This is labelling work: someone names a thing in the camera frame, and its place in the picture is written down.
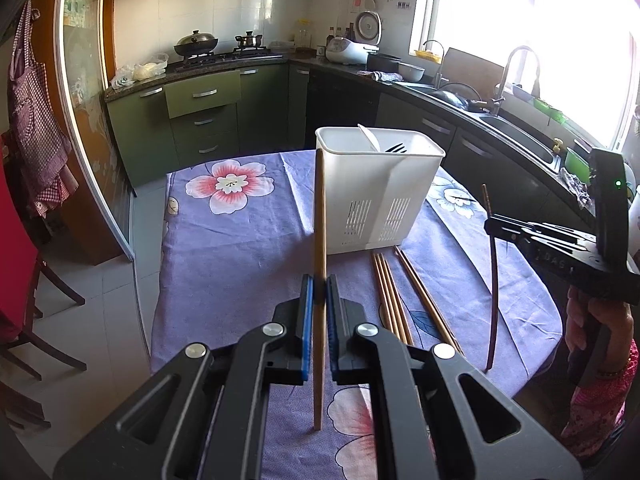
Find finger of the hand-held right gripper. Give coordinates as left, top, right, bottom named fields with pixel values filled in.
left=483, top=213, right=600, bottom=256

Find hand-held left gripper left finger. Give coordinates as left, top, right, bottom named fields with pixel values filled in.
left=52, top=274, right=314, bottom=480

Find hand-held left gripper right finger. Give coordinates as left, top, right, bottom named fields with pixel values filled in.
left=325, top=275, right=585, bottom=480

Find dark wooden chopstick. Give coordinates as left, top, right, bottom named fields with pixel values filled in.
left=481, top=184, right=501, bottom=373

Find white plastic utensil holder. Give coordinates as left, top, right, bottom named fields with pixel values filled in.
left=315, top=126, right=446, bottom=256

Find person's right forearm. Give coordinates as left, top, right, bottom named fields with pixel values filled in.
left=560, top=345, right=640, bottom=461

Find person's right hand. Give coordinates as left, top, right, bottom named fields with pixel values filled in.
left=565, top=285, right=637, bottom=379

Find purple floral tablecloth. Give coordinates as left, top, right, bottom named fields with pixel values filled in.
left=150, top=149, right=564, bottom=480

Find steel sink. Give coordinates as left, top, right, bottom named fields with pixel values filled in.
left=405, top=80, right=562, bottom=172

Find green plastic basin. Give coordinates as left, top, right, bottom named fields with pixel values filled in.
left=532, top=97, right=571, bottom=124

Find black pan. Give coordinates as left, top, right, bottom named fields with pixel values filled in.
left=432, top=82, right=497, bottom=112

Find tall steel faucet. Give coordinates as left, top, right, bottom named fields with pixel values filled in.
left=492, top=45, right=542, bottom=117

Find wooden cutting board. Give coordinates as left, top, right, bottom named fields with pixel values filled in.
left=442, top=47, right=506, bottom=102

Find window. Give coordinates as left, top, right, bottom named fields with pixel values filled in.
left=410, top=0, right=640, bottom=149

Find small steel faucet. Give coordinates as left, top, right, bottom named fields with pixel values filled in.
left=422, top=39, right=447, bottom=89

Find white spoon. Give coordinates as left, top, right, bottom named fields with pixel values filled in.
left=357, top=123, right=384, bottom=154

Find black inner pot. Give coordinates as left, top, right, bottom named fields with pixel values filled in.
left=366, top=53, right=404, bottom=72

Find green drawer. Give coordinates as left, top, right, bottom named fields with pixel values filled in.
left=164, top=70, right=243, bottom=120

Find green base cabinets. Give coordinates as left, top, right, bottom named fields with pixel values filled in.
left=104, top=62, right=597, bottom=241

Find white rice cooker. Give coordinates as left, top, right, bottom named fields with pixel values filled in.
left=325, top=10, right=384, bottom=66

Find gas stove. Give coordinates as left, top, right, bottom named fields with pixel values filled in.
left=175, top=46, right=284, bottom=66

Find wooden chair with red cover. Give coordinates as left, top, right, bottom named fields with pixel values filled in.
left=0, top=132, right=89, bottom=431

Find black wok with lid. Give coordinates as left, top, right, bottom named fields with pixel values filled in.
left=173, top=30, right=220, bottom=57

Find plastic bag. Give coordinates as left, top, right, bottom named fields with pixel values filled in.
left=110, top=52, right=170, bottom=87

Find sliding glass door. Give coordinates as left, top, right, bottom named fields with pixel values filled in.
left=52, top=0, right=137, bottom=262

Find checkered apron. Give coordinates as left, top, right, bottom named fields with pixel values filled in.
left=7, top=0, right=79, bottom=219

